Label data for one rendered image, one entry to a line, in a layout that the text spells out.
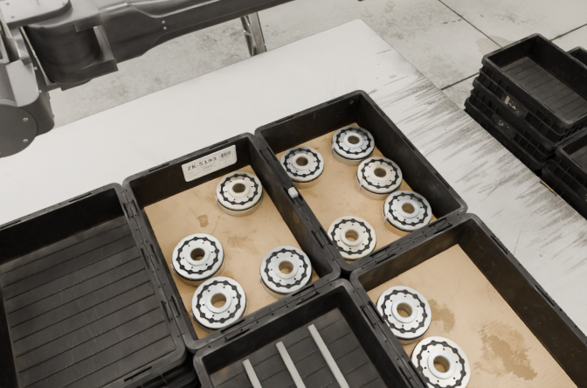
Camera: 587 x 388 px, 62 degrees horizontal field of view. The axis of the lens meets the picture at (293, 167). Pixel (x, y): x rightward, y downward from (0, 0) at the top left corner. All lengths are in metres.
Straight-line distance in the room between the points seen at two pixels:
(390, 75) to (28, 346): 1.21
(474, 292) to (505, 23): 2.41
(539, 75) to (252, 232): 1.43
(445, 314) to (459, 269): 0.11
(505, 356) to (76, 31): 0.88
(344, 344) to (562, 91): 1.45
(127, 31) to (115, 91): 2.19
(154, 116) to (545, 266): 1.11
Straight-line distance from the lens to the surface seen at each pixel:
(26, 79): 0.46
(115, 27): 0.49
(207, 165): 1.10
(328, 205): 1.10
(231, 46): 2.84
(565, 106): 2.06
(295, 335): 0.97
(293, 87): 1.54
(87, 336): 1.03
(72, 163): 1.45
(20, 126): 0.45
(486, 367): 1.01
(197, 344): 0.87
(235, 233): 1.06
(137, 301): 1.03
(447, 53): 2.93
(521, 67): 2.15
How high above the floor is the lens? 1.74
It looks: 52 degrees down
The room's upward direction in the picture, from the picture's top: 1 degrees clockwise
